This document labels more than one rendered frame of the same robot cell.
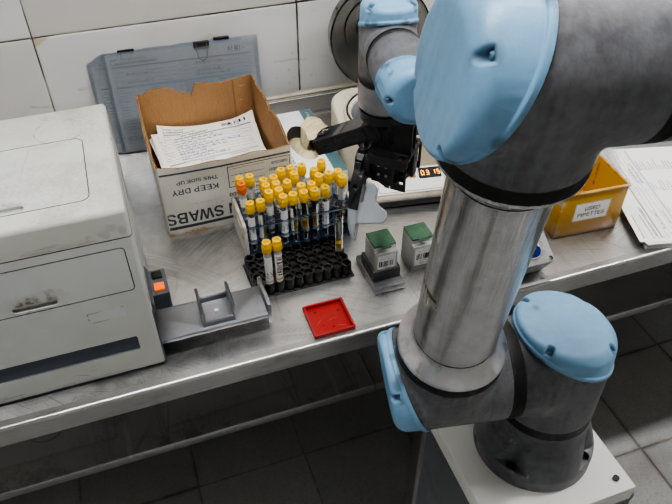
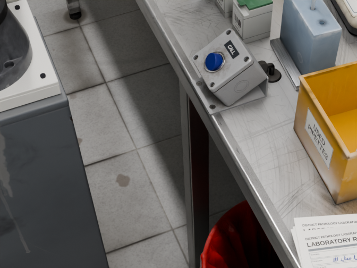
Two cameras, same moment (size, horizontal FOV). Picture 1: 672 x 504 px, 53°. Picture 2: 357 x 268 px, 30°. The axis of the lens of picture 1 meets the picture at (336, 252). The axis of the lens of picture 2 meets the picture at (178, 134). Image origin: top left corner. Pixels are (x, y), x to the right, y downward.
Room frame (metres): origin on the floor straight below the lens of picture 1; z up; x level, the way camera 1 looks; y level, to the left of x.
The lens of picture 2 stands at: (0.78, -0.96, 1.57)
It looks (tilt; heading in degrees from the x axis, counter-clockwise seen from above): 51 degrees down; 90
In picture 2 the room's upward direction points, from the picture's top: 3 degrees counter-clockwise
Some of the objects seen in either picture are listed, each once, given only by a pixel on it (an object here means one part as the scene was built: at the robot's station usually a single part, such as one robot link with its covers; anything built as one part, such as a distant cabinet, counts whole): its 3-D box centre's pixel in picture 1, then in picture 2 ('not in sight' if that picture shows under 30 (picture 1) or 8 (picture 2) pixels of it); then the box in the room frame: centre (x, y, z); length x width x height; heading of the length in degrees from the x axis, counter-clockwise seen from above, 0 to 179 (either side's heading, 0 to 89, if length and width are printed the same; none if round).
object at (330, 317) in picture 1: (328, 317); not in sight; (0.74, 0.01, 0.88); 0.07 x 0.07 x 0.01; 19
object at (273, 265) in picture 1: (296, 246); not in sight; (0.85, 0.07, 0.93); 0.17 x 0.09 x 0.11; 110
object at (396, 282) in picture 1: (380, 266); not in sight; (0.84, -0.08, 0.89); 0.09 x 0.05 x 0.04; 19
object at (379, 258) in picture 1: (380, 254); not in sight; (0.84, -0.08, 0.92); 0.05 x 0.04 x 0.06; 20
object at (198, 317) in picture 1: (201, 311); not in sight; (0.71, 0.21, 0.92); 0.21 x 0.07 x 0.05; 109
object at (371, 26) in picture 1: (387, 40); not in sight; (0.84, -0.07, 1.30); 0.09 x 0.08 x 0.11; 9
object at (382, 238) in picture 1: (381, 239); not in sight; (0.84, -0.08, 0.95); 0.05 x 0.04 x 0.01; 20
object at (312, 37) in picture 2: not in sight; (308, 36); (0.97, -0.27, 0.92); 0.10 x 0.07 x 0.10; 104
